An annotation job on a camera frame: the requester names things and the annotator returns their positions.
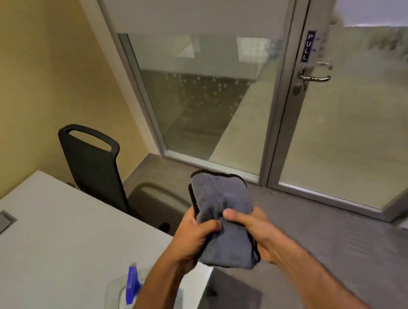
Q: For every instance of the clear plastic container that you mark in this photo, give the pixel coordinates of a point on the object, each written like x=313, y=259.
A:
x=113, y=303

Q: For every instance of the person's left hand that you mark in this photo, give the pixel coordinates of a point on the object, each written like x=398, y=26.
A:
x=189, y=240

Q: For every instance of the glass door with metal frame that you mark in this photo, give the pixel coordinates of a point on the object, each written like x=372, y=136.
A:
x=355, y=140

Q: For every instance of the grey orange microfibre cloth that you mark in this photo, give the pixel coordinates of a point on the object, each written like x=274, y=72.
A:
x=224, y=194

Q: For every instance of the fixed glass partition panel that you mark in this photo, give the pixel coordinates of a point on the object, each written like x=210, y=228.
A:
x=190, y=105

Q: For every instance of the blue spray bottle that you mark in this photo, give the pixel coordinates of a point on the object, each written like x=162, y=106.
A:
x=132, y=281

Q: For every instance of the person's right hand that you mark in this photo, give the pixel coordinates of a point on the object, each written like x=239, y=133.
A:
x=265, y=238

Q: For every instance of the black office chair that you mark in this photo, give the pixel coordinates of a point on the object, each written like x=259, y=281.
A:
x=93, y=170

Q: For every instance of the blue PULL sign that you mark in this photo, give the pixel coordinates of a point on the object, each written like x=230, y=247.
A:
x=309, y=46

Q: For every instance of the person's left forearm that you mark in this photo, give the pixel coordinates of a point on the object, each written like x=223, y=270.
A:
x=157, y=308

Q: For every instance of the person's right forearm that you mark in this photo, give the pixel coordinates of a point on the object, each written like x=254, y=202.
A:
x=319, y=287

